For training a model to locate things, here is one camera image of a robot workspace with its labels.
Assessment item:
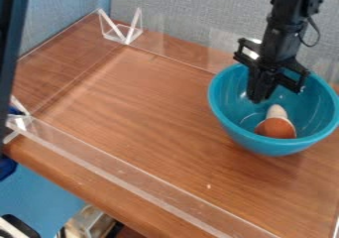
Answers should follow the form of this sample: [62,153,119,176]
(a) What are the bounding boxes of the blue plastic bowl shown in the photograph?
[208,63,339,157]

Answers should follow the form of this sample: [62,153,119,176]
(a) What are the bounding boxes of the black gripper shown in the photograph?
[234,38,310,103]

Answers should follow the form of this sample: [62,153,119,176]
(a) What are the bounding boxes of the blue cloth object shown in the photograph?
[0,105,23,181]

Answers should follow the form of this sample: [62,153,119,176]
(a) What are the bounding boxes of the grey metal frame below table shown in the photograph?
[56,205,116,238]

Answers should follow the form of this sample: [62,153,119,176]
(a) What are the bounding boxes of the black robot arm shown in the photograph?
[235,0,323,103]

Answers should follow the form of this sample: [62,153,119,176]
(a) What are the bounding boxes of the black and white object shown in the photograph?
[0,214,42,238]

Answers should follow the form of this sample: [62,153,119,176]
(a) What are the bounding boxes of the dark blue vertical post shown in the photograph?
[0,0,30,145]

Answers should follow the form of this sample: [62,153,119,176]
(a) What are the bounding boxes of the clear acrylic front barrier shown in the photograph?
[6,116,279,238]

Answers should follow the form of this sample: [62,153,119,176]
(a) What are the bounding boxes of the clear acrylic corner bracket front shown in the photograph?
[3,96,31,144]

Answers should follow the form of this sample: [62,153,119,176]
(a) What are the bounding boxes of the brown toy mushroom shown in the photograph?
[254,104,296,139]

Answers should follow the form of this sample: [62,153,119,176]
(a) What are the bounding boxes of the clear acrylic back barrier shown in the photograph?
[131,15,339,87]

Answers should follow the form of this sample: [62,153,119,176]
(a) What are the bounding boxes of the clear acrylic corner bracket back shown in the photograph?
[96,8,143,45]

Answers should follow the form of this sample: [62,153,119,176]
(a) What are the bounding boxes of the clear acrylic barrier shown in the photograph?
[6,116,279,238]
[131,15,339,87]

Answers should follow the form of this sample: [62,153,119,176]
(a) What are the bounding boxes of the clear acrylic corner bracket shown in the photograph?
[96,8,143,45]
[3,96,31,144]

